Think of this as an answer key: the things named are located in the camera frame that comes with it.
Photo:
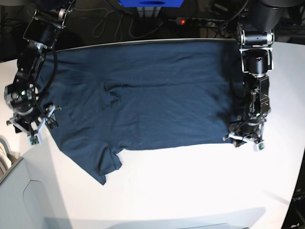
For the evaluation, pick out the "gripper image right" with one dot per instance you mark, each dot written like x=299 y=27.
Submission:
x=248 y=131

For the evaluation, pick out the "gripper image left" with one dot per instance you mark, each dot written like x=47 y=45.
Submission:
x=33 y=121

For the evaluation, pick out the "dark blue T-shirt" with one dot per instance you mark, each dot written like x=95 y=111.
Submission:
x=142 y=97

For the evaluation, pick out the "white slats at left edge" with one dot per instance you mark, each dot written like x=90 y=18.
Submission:
x=7 y=157

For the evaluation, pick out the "grey bin at table corner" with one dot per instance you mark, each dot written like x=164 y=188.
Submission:
x=19 y=204

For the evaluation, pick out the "black power strip red light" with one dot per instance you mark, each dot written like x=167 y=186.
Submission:
x=198 y=22

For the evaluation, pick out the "blue box with oval hole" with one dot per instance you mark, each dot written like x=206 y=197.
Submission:
x=151 y=3

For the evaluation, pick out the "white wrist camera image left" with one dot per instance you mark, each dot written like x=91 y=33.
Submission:
x=34 y=140

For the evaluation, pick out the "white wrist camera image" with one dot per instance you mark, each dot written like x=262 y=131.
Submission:
x=259 y=146
x=34 y=140

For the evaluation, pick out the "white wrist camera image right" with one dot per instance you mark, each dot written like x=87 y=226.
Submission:
x=259 y=146

